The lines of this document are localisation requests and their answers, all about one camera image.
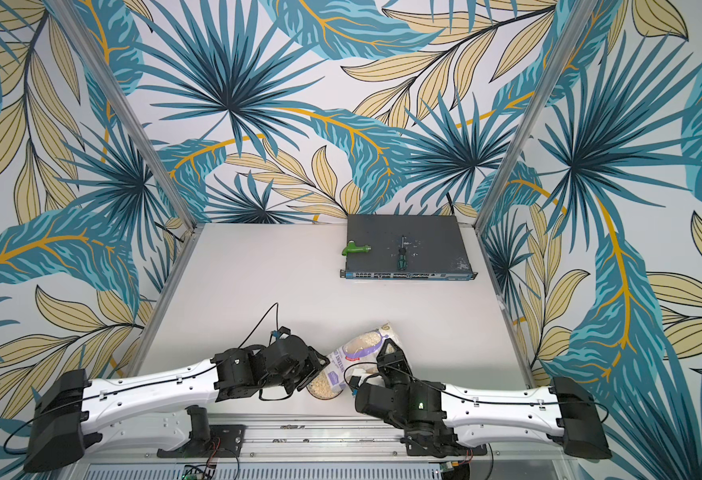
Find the oatmeal bag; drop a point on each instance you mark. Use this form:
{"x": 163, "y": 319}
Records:
{"x": 359, "y": 352}

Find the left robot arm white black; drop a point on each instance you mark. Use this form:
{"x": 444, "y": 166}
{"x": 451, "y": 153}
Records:
{"x": 73, "y": 414}

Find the grey network switch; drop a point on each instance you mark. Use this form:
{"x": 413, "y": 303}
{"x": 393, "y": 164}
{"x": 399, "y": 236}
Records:
{"x": 435, "y": 248}

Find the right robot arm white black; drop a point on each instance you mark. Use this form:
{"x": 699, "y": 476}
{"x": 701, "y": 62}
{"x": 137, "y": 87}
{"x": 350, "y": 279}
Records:
{"x": 442, "y": 420}

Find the patterned breakfast bowl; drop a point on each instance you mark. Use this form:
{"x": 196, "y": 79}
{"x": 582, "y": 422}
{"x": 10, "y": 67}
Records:
{"x": 326, "y": 386}

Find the left aluminium frame post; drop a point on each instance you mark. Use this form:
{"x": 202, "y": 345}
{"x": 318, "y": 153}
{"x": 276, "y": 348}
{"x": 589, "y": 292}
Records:
{"x": 75, "y": 28}

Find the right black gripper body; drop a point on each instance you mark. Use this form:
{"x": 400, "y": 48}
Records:
{"x": 391, "y": 365}

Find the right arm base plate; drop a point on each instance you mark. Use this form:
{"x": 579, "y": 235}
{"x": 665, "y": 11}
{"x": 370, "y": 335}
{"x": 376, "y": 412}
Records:
{"x": 436, "y": 440}

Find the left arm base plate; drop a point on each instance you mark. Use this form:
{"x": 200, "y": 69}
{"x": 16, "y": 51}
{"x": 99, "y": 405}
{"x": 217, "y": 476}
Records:
{"x": 222, "y": 441}

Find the green T-handle tool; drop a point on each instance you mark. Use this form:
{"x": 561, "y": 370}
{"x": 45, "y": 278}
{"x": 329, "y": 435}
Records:
{"x": 353, "y": 248}

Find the aluminium frame post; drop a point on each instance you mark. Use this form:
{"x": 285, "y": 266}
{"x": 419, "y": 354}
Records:
{"x": 547, "y": 82}
{"x": 75, "y": 28}

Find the right aluminium frame post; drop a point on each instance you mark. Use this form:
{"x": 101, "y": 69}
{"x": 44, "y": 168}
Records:
{"x": 547, "y": 82}

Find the dark green screwdriver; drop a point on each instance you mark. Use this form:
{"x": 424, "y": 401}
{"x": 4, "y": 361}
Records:
{"x": 402, "y": 262}

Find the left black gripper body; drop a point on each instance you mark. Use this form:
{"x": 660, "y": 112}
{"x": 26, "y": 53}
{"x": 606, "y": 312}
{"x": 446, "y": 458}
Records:
{"x": 299, "y": 377}

